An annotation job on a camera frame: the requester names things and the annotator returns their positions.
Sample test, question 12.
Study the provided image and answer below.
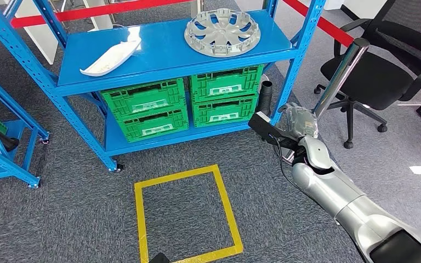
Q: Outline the black office chair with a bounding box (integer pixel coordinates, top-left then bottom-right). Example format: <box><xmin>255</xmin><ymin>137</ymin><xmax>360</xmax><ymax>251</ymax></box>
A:
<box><xmin>314</xmin><ymin>0</ymin><xmax>421</xmax><ymax>150</ymax></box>

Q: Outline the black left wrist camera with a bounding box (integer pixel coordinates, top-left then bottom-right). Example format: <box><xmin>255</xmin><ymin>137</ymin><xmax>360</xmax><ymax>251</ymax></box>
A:
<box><xmin>149</xmin><ymin>252</ymin><xmax>171</xmax><ymax>263</ymax></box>

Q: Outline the white elongated plastic trim part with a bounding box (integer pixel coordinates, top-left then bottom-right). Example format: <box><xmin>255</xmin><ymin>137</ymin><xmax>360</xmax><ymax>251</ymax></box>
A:
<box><xmin>79</xmin><ymin>38</ymin><xmax>142</xmax><ymax>77</ymax></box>

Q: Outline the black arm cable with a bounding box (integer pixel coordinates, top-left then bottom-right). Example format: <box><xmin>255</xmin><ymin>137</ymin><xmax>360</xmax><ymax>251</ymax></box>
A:
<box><xmin>274</xmin><ymin>136</ymin><xmax>306</xmax><ymax>193</ymax></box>

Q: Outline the blue metal shelf rack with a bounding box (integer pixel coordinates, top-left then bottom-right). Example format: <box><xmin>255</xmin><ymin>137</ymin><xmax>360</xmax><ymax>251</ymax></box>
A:
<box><xmin>0</xmin><ymin>65</ymin><xmax>50</xmax><ymax>190</ymax></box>
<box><xmin>0</xmin><ymin>0</ymin><xmax>327</xmax><ymax>173</ymax></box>

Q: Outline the white board panel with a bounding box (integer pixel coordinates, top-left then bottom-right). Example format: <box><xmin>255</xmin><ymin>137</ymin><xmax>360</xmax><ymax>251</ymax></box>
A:
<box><xmin>12</xmin><ymin>0</ymin><xmax>59</xmax><ymax>65</ymax></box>

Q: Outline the silver plastic wheel hubcap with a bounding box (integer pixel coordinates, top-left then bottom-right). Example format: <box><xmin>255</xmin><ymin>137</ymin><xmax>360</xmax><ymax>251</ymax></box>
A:
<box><xmin>184</xmin><ymin>8</ymin><xmax>261</xmax><ymax>58</ymax></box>

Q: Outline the chrome stanchion post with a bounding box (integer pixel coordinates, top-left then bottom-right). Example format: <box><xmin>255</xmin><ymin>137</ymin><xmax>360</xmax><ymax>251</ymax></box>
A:
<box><xmin>279</xmin><ymin>37</ymin><xmax>370</xmax><ymax>166</ymax></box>
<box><xmin>2</xmin><ymin>0</ymin><xmax>19</xmax><ymax>19</ymax></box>

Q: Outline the red barrier belt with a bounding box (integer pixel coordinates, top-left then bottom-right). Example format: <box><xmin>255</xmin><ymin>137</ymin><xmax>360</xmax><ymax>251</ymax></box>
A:
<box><xmin>0</xmin><ymin>0</ymin><xmax>193</xmax><ymax>35</ymax></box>
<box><xmin>282</xmin><ymin>0</ymin><xmax>355</xmax><ymax>48</ymax></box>

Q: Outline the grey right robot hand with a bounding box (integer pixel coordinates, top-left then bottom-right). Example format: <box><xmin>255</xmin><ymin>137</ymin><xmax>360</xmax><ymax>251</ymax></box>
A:
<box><xmin>276</xmin><ymin>102</ymin><xmax>320</xmax><ymax>142</ymax></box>

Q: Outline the yellow floor tape square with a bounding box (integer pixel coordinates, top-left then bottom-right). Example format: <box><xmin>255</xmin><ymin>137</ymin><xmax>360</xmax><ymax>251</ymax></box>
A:
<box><xmin>134</xmin><ymin>164</ymin><xmax>244</xmax><ymax>263</ymax></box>

